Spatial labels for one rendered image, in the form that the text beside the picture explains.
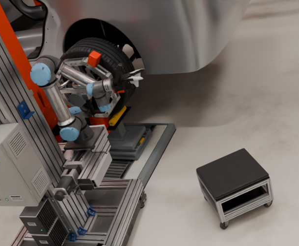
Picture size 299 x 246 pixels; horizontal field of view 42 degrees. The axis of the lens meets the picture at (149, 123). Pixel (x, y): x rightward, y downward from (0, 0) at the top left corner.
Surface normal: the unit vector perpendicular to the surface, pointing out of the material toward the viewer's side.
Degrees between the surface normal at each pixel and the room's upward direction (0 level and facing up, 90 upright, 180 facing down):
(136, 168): 0
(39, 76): 82
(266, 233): 0
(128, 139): 0
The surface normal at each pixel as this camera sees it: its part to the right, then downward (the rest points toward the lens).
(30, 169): 0.92, -0.07
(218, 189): -0.28, -0.80
